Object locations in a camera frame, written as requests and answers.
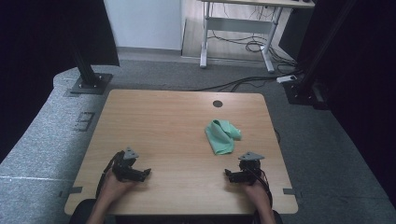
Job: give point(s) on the white frame desk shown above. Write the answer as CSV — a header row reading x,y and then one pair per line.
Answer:
x,y
239,26

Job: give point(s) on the black computer case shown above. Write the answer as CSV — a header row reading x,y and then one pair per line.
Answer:
x,y
292,34

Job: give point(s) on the white power strip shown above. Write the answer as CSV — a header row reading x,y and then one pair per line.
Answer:
x,y
286,79

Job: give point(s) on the person's left hand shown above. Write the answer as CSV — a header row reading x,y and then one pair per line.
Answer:
x,y
113,189

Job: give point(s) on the black metal stand with base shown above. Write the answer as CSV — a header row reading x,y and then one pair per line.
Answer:
x,y
303,90
88,77

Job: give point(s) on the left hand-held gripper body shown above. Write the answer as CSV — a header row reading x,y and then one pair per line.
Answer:
x,y
123,169

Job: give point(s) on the grey tape strip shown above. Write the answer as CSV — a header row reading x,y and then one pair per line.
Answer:
x,y
74,190
290,191

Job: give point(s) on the black curtain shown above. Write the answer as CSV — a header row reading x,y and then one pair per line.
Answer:
x,y
37,62
367,93

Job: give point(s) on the grey floor socket plate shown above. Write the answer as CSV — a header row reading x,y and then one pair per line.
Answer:
x,y
84,121

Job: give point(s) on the person's right hand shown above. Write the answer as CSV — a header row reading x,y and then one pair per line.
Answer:
x,y
257,193

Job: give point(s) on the black chair armrest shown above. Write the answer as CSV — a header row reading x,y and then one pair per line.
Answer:
x,y
278,218
77,213

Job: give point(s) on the green cloth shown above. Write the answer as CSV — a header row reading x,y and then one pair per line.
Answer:
x,y
221,137

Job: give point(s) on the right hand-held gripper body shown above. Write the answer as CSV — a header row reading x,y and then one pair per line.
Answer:
x,y
250,171

